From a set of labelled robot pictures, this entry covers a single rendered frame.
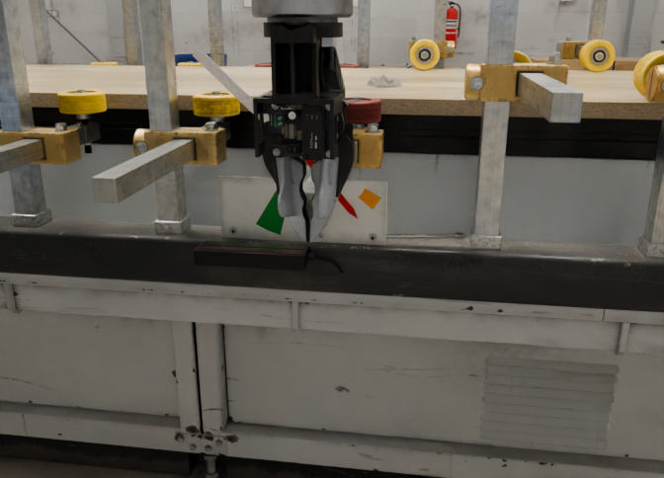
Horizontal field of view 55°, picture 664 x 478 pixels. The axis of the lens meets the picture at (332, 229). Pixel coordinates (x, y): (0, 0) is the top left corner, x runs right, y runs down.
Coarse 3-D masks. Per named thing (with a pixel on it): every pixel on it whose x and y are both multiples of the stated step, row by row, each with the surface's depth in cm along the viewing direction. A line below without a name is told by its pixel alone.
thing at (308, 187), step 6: (366, 126) 105; (354, 162) 90; (306, 180) 70; (306, 186) 68; (312, 186) 68; (306, 192) 65; (312, 192) 65; (306, 198) 65; (306, 204) 66; (306, 210) 66; (312, 210) 66
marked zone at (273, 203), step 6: (276, 192) 97; (276, 198) 98; (270, 204) 98; (276, 204) 98; (264, 210) 98; (270, 210) 98; (276, 210) 98; (264, 216) 99; (270, 216) 99; (276, 216) 98; (258, 222) 99; (264, 222) 99; (270, 222) 99; (276, 222) 99; (282, 222) 99; (264, 228) 99; (270, 228) 99; (276, 228) 99
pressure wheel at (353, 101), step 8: (352, 104) 99; (360, 104) 99; (368, 104) 99; (376, 104) 100; (352, 112) 99; (360, 112) 99; (368, 112) 100; (376, 112) 101; (352, 120) 100; (360, 120) 100; (368, 120) 100; (376, 120) 101; (360, 128) 103
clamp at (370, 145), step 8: (360, 136) 93; (368, 136) 92; (376, 136) 92; (360, 144) 93; (368, 144) 93; (376, 144) 93; (360, 152) 93; (368, 152) 93; (376, 152) 93; (360, 160) 94; (368, 160) 94; (376, 160) 93
